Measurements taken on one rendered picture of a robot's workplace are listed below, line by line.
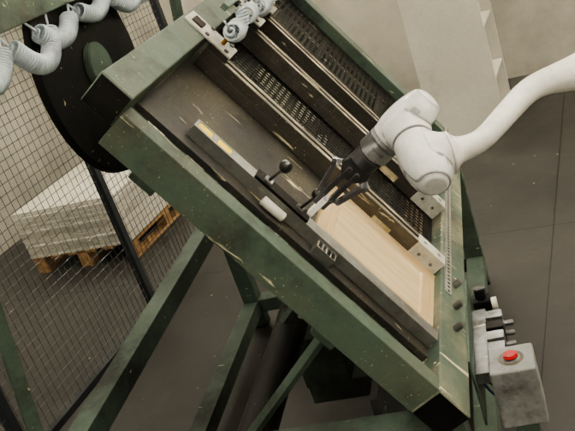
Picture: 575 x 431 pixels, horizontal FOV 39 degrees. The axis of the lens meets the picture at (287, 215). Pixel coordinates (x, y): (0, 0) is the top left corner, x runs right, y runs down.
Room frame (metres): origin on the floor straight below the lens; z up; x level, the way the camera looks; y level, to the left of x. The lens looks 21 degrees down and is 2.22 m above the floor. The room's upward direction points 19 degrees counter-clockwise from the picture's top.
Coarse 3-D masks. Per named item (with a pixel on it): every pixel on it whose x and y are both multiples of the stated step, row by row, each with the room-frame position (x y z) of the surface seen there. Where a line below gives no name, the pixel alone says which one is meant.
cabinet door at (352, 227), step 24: (336, 216) 2.36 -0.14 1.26; (360, 216) 2.47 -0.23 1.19; (336, 240) 2.22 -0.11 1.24; (360, 240) 2.33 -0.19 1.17; (384, 240) 2.45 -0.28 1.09; (384, 264) 2.30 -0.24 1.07; (408, 264) 2.41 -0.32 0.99; (408, 288) 2.27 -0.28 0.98; (432, 288) 2.38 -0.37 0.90; (432, 312) 2.23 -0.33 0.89
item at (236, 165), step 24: (216, 144) 2.20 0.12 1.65; (240, 168) 2.18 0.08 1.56; (264, 192) 2.17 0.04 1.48; (288, 216) 2.16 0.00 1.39; (312, 240) 2.14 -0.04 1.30; (336, 264) 2.13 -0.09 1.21; (360, 264) 2.15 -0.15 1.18; (384, 288) 2.12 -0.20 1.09; (408, 312) 2.09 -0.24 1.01; (432, 336) 2.07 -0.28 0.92
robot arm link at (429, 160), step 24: (552, 72) 1.90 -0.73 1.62; (528, 96) 1.87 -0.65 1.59; (504, 120) 1.82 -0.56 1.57; (408, 144) 1.79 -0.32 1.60; (432, 144) 1.76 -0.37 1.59; (456, 144) 1.77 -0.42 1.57; (480, 144) 1.77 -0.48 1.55; (408, 168) 1.75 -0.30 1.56; (432, 168) 1.71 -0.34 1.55; (456, 168) 1.76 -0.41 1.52; (432, 192) 1.72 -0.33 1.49
